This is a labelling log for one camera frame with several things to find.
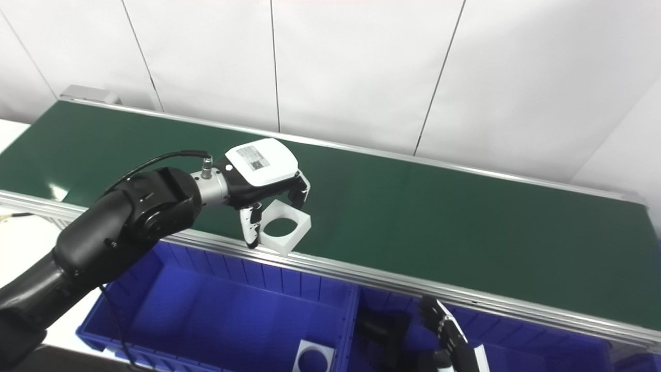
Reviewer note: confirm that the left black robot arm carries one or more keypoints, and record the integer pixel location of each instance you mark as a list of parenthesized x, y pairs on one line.
[(113, 232)]

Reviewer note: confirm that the green conveyor belt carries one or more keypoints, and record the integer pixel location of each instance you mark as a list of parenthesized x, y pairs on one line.
[(361, 279), (439, 222)]

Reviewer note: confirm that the blue bin with black parts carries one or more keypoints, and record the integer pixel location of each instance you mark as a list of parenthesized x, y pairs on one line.
[(542, 351)]

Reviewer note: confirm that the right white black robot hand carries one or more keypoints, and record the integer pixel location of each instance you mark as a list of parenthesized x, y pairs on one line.
[(457, 346)]

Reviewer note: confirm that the white square part with hole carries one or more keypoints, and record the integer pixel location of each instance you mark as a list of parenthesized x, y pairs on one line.
[(328, 354), (299, 227)]

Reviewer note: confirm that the grey conveyor end housing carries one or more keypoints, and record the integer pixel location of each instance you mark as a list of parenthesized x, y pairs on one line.
[(90, 94)]

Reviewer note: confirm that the empty blue plastic bin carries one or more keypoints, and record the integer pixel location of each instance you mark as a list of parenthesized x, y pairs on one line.
[(640, 364)]

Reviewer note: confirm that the black angular part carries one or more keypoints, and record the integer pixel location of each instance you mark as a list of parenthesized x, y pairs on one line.
[(384, 330)]

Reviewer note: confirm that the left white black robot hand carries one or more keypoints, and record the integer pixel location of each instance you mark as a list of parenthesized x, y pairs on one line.
[(263, 165)]

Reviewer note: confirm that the blue bin with white parts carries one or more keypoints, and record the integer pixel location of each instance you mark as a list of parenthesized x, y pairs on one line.
[(217, 315)]

